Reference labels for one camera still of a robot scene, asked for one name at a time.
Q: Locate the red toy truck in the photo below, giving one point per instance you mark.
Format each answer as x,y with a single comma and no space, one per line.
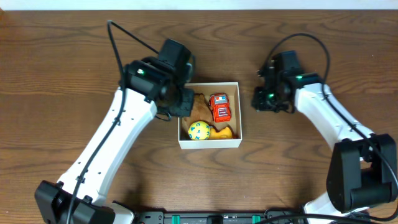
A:
219,104

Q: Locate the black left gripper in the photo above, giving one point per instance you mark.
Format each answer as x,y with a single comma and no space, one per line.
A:
183,103

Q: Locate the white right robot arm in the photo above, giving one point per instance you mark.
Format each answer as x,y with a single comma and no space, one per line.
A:
363,167

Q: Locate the yellow ball with blue letters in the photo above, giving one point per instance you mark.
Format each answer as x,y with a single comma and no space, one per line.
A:
199,130

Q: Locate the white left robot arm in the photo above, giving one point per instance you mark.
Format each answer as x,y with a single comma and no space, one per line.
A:
147,87

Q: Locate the orange duck toy blue cap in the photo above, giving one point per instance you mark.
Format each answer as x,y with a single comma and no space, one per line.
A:
225,133

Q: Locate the brown plush bear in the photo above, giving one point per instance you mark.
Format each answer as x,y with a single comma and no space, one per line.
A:
199,112

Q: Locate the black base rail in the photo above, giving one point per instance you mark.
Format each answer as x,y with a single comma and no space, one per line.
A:
159,217

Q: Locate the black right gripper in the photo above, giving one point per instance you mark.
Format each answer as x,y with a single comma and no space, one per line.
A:
262,104

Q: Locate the white cardboard box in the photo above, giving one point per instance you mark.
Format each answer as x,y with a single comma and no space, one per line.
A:
208,89

